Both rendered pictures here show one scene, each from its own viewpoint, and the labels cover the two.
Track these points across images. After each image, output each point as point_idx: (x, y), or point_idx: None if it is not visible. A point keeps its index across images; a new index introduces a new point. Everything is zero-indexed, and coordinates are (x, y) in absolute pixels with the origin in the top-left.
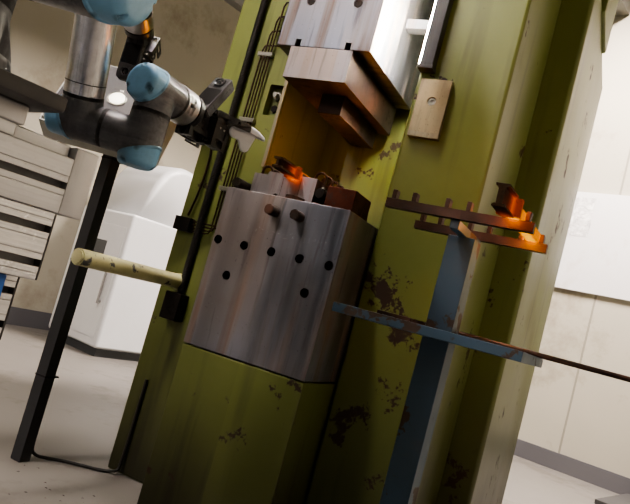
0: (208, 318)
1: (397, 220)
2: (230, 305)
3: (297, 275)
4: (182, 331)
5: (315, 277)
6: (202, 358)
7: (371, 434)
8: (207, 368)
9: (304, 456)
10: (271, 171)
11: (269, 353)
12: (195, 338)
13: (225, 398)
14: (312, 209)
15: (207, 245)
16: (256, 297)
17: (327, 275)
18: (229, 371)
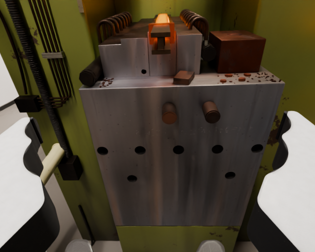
0: (131, 209)
1: (272, 41)
2: (149, 198)
3: (218, 163)
4: (87, 176)
5: (241, 161)
6: (140, 230)
7: (256, 193)
8: (148, 234)
9: None
10: (111, 28)
11: (203, 218)
12: (126, 222)
13: (173, 244)
14: (225, 93)
15: (67, 114)
16: (175, 188)
17: (256, 157)
18: (169, 232)
